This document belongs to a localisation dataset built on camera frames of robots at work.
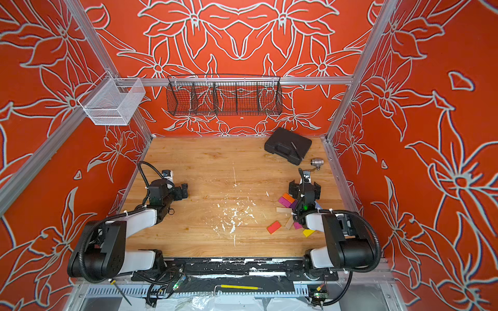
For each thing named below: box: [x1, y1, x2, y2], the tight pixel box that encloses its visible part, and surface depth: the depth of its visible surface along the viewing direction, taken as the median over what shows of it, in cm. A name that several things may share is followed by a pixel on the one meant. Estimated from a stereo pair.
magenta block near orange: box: [278, 196, 293, 208], surface depth 93 cm
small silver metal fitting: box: [309, 158, 325, 171], surface depth 106 cm
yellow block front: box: [302, 229, 316, 238], surface depth 83 cm
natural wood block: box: [276, 206, 292, 214], surface depth 91 cm
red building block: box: [266, 220, 282, 235], surface depth 86 cm
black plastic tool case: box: [264, 126, 312, 166], surface depth 111 cm
